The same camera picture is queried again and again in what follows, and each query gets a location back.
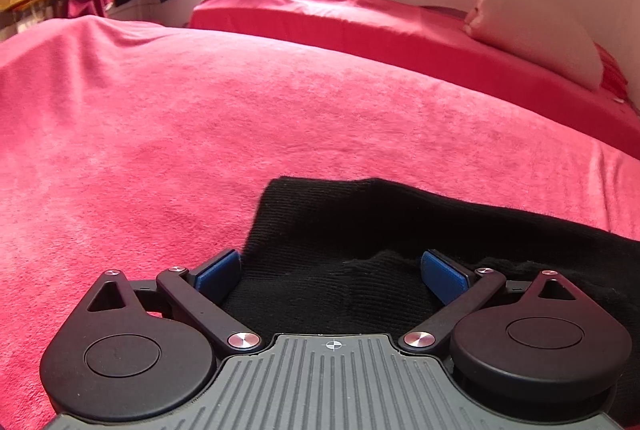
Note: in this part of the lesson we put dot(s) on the black knit pants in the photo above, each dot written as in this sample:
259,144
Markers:
350,230

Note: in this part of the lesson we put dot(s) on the red pillow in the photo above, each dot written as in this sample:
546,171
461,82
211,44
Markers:
614,74

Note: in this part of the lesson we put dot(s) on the pink fleece blanket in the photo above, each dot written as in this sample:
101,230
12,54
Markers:
150,134

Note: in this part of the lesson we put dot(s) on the white pillow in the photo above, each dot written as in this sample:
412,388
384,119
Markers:
530,29

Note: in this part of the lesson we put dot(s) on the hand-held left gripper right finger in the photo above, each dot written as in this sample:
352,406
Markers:
442,277

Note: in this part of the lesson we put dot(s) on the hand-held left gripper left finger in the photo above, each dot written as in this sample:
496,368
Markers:
217,275

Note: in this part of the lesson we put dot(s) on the red bed sheet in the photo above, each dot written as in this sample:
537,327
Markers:
375,19

